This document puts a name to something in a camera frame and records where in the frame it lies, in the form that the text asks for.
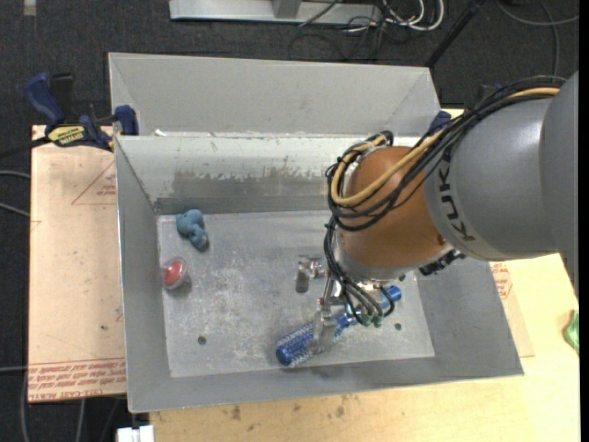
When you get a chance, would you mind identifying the red and clear round toy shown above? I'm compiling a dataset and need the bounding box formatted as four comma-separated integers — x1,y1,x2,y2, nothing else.
161,256,191,292

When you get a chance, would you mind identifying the brown cardboard board, red print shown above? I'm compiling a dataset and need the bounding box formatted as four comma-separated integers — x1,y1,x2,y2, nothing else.
27,124,536,404

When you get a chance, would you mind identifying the blue toy animal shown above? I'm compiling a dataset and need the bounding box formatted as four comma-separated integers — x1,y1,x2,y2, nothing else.
174,207,211,252

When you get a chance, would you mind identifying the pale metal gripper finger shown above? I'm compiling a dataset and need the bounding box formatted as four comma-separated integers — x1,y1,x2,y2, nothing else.
294,254,324,295
311,308,341,356

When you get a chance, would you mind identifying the green soft thing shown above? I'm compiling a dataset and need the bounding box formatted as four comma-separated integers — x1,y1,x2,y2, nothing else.
561,309,580,355

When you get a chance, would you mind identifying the grey metal bin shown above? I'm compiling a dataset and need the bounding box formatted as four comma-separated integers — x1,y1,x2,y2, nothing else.
108,52,525,414

